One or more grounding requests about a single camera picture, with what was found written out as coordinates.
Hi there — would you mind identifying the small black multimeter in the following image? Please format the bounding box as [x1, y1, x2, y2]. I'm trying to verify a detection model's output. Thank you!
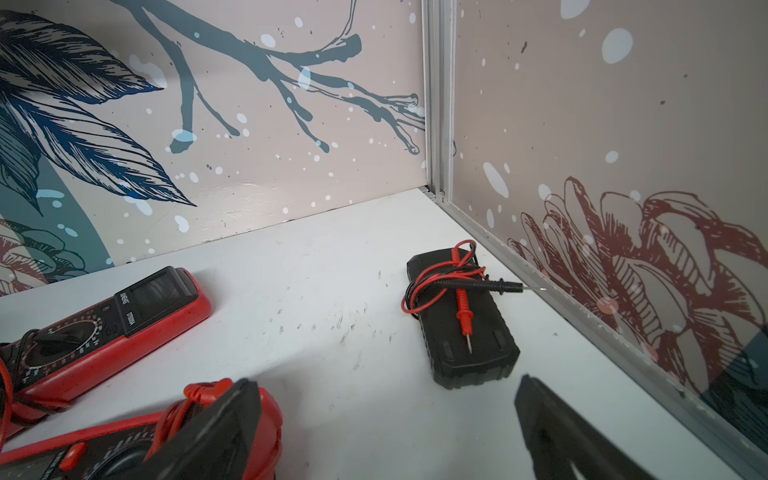
[401, 239, 531, 390]

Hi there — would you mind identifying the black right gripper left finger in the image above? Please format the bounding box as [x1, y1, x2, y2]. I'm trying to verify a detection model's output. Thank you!
[122, 378, 262, 479]

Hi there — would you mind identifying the red multimeter far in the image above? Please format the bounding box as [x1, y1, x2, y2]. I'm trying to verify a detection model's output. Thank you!
[1, 266, 212, 440]

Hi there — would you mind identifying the red multimeter with leads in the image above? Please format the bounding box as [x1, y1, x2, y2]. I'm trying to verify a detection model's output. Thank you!
[1, 386, 283, 479]

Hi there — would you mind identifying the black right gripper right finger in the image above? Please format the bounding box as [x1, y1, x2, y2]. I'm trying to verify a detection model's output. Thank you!
[515, 375, 652, 479]

